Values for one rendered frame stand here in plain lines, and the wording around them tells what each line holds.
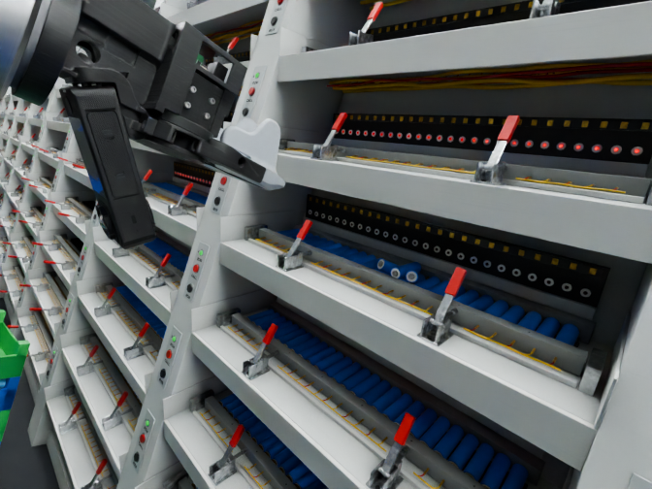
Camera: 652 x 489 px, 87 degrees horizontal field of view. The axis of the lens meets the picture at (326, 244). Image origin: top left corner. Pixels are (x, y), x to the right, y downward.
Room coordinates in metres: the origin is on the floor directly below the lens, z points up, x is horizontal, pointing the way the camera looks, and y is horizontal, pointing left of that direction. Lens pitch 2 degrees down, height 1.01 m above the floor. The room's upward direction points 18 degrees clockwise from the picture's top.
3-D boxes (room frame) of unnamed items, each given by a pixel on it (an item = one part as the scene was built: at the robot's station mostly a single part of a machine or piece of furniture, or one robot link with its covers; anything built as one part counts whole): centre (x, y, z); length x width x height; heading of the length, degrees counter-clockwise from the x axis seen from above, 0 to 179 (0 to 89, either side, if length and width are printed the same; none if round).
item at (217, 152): (0.28, 0.11, 1.04); 0.09 x 0.05 x 0.02; 140
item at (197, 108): (0.25, 0.16, 1.07); 0.12 x 0.08 x 0.09; 140
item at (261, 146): (0.32, 0.08, 1.06); 0.09 x 0.03 x 0.06; 140
